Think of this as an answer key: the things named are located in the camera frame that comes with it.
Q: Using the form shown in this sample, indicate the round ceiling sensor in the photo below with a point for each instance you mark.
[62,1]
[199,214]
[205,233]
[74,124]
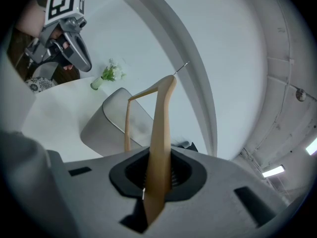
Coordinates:
[301,94]

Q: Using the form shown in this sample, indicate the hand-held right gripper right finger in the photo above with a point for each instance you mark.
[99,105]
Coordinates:
[210,207]

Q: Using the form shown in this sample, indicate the person's left hand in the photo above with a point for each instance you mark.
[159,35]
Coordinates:
[59,35]

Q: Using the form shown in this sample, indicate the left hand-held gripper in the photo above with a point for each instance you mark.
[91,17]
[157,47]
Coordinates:
[62,6]

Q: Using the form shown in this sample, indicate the glass vase with white flowers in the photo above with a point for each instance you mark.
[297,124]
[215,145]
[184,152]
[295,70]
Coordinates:
[111,73]

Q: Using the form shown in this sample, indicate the white table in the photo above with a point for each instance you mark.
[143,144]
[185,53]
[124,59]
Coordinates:
[62,113]

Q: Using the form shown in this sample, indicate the grey plastic storage bin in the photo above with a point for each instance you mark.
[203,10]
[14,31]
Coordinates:
[114,130]

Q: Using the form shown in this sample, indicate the wooden clothes hanger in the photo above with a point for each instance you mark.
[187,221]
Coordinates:
[161,133]

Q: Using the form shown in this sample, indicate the person's left forearm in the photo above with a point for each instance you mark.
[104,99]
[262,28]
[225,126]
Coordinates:
[29,18]

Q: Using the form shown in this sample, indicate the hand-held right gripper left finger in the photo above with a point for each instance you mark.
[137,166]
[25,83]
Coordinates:
[99,195]

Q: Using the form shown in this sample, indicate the ceiling light panel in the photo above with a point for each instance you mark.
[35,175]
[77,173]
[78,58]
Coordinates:
[273,171]
[312,147]

